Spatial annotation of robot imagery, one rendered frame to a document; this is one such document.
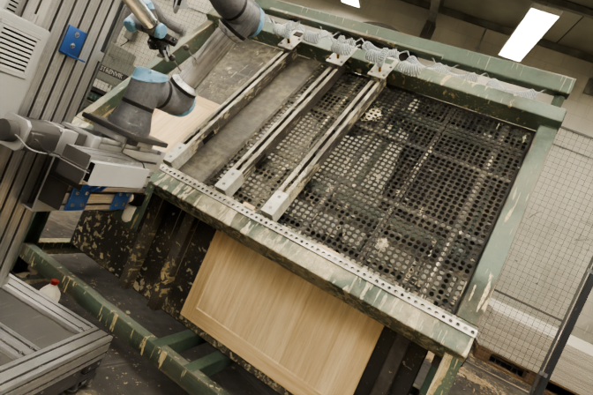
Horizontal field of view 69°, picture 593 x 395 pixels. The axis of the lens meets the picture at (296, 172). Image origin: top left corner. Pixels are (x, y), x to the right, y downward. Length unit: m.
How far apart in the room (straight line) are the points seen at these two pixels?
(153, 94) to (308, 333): 1.17
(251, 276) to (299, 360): 0.42
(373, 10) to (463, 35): 1.48
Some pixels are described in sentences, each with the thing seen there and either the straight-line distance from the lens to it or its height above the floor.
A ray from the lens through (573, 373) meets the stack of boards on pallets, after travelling 5.66.
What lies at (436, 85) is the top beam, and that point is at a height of 1.82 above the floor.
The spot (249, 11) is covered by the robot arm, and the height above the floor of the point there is 1.59.
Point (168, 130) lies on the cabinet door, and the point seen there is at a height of 1.05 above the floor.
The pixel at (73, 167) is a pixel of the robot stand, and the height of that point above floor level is 0.91.
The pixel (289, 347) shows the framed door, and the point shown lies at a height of 0.41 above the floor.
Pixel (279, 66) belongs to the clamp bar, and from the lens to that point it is 2.60.
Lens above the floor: 1.18
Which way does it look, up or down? 2 degrees down
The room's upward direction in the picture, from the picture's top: 24 degrees clockwise
